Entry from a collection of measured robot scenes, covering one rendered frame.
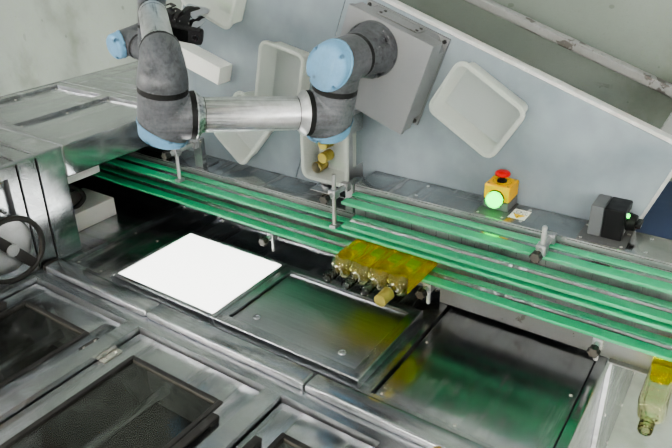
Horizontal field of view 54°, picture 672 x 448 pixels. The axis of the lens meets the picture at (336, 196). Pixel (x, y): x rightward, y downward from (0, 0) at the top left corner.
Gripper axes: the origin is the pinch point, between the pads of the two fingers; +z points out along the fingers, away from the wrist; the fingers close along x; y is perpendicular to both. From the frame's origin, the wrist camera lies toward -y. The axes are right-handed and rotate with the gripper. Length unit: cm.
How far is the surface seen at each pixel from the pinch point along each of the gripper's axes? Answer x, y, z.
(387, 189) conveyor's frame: 19, -79, -7
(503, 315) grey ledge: 34, -123, -11
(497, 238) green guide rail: 9, -114, -13
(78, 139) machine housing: 37, 15, -42
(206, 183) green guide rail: 50, -18, -18
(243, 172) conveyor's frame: 47, -25, -7
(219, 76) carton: 19.1, -7.4, -1.7
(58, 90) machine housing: 62, 73, -11
